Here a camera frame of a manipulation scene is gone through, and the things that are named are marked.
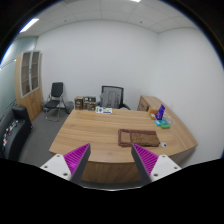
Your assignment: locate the small white round object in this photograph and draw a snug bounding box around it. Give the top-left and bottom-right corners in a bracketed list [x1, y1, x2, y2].
[161, 142, 167, 148]

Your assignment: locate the green small box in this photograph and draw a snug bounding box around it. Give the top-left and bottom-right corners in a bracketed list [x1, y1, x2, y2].
[160, 122, 170, 129]

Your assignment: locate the grey mesh office chair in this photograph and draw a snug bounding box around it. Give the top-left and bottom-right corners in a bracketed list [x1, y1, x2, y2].
[98, 86, 129, 109]

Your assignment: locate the grey waste bin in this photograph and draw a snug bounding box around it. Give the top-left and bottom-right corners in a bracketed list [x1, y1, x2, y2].
[65, 101, 74, 114]

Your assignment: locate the wooden office desk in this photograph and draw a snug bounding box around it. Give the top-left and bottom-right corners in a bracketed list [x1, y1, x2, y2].
[48, 108, 199, 185]

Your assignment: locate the white green paper box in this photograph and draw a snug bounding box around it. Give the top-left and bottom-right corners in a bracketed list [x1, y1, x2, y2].
[95, 107, 112, 114]

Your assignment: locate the orange small box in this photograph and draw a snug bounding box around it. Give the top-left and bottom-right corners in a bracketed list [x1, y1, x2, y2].
[148, 108, 158, 115]

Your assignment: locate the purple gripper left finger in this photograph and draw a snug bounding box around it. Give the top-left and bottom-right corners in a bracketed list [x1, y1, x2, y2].
[41, 144, 91, 183]

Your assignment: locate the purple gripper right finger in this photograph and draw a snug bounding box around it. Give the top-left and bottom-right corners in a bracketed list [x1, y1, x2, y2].
[131, 144, 180, 184]

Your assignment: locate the brown cardboard box left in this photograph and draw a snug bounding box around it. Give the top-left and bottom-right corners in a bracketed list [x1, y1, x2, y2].
[74, 96, 84, 110]

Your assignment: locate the blue small box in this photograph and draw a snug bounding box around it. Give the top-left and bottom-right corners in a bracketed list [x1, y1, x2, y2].
[154, 120, 161, 126]

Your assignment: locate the brown folded towel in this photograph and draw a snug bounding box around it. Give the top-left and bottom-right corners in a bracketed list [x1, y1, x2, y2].
[118, 129, 160, 147]

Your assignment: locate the black visitor chair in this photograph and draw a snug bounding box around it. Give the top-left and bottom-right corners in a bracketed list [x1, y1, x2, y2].
[44, 82, 64, 122]

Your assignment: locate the black leather sofa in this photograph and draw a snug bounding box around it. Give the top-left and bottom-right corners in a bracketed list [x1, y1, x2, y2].
[0, 106, 32, 161]

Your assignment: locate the ceiling light strip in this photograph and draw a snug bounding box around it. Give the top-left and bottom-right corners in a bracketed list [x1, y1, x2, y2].
[19, 18, 39, 33]

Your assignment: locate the wooden glass-door cabinet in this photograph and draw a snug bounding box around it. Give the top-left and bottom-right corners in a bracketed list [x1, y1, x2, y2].
[15, 51, 42, 121]

